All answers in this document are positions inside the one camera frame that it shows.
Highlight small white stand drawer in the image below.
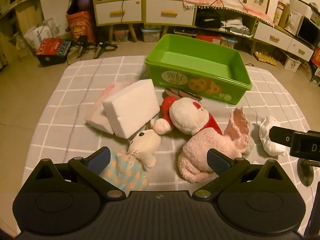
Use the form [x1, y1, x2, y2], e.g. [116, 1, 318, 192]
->
[287, 38, 315, 62]

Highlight white foam block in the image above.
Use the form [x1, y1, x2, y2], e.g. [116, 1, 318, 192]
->
[102, 79, 160, 139]

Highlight red cardboard box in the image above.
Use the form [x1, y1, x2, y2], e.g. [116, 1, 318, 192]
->
[197, 34, 222, 46]

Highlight white box with drawing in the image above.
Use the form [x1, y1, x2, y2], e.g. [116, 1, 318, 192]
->
[278, 51, 302, 71]

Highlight red cylindrical tin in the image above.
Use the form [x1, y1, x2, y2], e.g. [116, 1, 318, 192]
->
[66, 11, 96, 44]

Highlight green plastic box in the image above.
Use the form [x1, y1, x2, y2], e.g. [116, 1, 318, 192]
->
[144, 34, 252, 105]

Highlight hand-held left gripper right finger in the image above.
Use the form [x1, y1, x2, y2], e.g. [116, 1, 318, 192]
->
[191, 148, 286, 200]

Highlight white plastic bag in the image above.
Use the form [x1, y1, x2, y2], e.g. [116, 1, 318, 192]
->
[23, 18, 60, 52]

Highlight wooden cabinet with drawers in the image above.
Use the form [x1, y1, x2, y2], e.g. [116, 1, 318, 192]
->
[194, 4, 316, 63]

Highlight white folded clothes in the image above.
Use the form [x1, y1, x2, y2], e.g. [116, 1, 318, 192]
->
[221, 17, 251, 36]

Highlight small clear storage box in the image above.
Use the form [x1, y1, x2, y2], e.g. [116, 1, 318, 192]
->
[113, 29, 130, 43]

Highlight pink foam block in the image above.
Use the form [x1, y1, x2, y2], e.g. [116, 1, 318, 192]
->
[84, 81, 133, 134]

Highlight white cloth bundle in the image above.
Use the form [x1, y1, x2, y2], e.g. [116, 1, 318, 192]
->
[258, 116, 287, 157]

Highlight purple ball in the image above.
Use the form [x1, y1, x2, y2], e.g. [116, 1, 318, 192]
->
[77, 0, 92, 11]

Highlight black bag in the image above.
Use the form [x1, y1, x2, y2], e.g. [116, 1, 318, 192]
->
[194, 8, 222, 29]

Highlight white plush with red hat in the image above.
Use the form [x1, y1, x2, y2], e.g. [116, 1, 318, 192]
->
[153, 96, 223, 136]

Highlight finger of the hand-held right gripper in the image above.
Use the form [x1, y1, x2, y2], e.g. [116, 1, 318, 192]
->
[269, 126, 293, 146]

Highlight pink plush toy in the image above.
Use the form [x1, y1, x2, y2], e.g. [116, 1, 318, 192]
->
[177, 107, 251, 183]

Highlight cream plush doll checked dress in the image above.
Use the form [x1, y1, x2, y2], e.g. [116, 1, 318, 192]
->
[99, 127, 162, 198]

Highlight light wooden shelf unit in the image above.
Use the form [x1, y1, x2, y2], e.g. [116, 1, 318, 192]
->
[0, 0, 42, 58]

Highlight white cardboard box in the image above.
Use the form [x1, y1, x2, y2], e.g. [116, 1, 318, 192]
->
[289, 0, 313, 18]

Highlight white cabinet drawer with cable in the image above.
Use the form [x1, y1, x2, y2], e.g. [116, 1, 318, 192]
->
[95, 0, 142, 26]

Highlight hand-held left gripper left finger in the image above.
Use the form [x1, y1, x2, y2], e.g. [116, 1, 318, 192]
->
[34, 146, 126, 201]

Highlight black microwave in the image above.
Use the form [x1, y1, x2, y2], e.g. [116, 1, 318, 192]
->
[297, 17, 320, 47]

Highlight clear storage box blue lid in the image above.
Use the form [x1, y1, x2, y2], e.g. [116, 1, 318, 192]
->
[141, 27, 162, 43]

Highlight grey checked blanket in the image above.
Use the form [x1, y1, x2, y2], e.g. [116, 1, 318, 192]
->
[21, 55, 320, 230]

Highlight egg tray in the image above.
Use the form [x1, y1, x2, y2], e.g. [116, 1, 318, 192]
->
[253, 51, 278, 66]

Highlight round decorated tin lid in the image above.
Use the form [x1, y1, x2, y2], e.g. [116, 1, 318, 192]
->
[299, 61, 313, 81]

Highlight black tripod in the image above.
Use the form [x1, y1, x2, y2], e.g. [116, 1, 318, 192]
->
[69, 35, 118, 60]

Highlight red gift bag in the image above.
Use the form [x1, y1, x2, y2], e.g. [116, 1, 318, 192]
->
[309, 46, 320, 68]

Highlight large white stand drawer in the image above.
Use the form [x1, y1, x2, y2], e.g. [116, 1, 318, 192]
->
[253, 22, 293, 50]

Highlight red patterned box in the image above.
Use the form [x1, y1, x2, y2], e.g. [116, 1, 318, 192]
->
[35, 37, 72, 67]

